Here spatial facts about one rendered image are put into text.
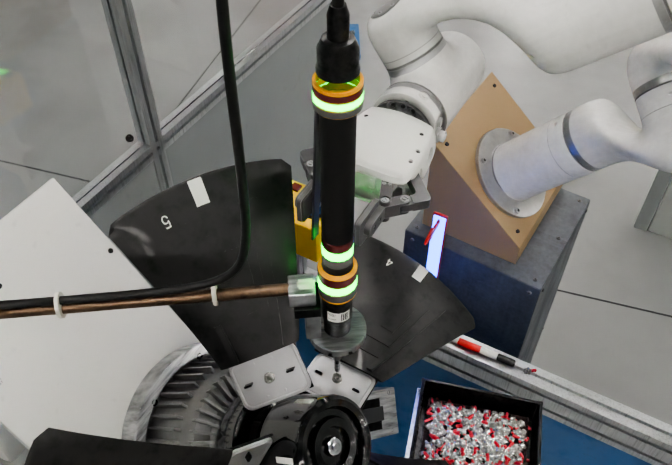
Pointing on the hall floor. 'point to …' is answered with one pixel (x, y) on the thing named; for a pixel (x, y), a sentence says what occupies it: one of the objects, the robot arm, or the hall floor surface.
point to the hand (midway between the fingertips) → (336, 213)
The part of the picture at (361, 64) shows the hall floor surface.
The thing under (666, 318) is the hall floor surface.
